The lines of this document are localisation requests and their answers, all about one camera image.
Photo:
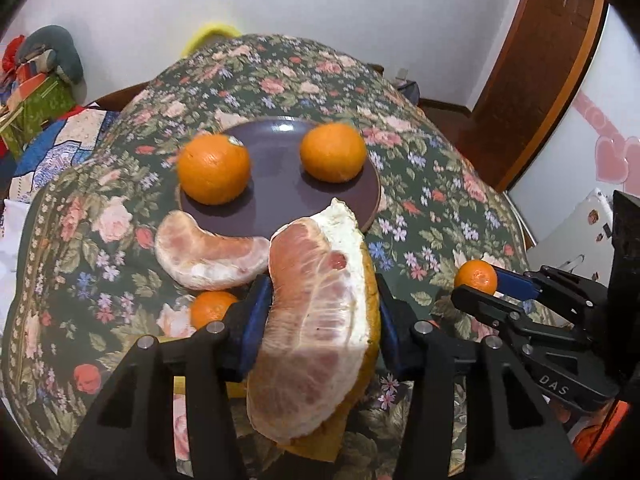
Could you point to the purple plate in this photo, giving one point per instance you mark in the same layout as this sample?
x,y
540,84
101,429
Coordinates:
x,y
272,175

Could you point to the white printed bag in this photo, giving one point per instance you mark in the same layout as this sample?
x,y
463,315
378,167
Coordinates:
x,y
585,225

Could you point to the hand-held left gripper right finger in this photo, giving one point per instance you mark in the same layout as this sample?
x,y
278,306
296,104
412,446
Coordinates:
x,y
389,322

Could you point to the brown wooden door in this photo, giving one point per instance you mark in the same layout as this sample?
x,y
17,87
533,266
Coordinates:
x,y
540,60

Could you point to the large orange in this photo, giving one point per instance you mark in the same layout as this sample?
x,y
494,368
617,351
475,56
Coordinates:
x,y
332,152
212,170

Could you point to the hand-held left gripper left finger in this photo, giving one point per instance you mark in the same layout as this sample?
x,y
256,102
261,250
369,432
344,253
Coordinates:
x,y
255,320

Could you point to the white cloth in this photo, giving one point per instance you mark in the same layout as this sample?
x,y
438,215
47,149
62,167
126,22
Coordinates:
x,y
12,240

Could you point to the pink heart wall decoration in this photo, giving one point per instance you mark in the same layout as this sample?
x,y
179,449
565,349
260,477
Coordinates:
x,y
612,160

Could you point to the orange box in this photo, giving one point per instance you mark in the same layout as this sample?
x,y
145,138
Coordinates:
x,y
30,87

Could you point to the yellow object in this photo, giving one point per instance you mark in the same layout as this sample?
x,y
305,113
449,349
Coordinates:
x,y
210,30

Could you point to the patchwork quilt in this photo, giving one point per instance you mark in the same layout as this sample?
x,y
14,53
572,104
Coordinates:
x,y
65,140

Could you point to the large peeled pomelo segment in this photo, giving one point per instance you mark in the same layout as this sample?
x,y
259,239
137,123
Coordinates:
x,y
310,310

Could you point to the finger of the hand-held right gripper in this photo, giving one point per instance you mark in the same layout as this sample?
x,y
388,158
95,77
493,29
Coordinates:
x,y
517,285
485,305

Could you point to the floral tablecloth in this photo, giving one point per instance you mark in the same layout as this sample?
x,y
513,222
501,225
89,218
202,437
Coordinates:
x,y
425,200

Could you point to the orange cloth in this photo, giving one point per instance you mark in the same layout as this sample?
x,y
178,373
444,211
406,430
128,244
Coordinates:
x,y
600,435

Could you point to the small mandarin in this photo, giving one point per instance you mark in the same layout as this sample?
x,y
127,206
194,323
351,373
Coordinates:
x,y
475,275
210,310

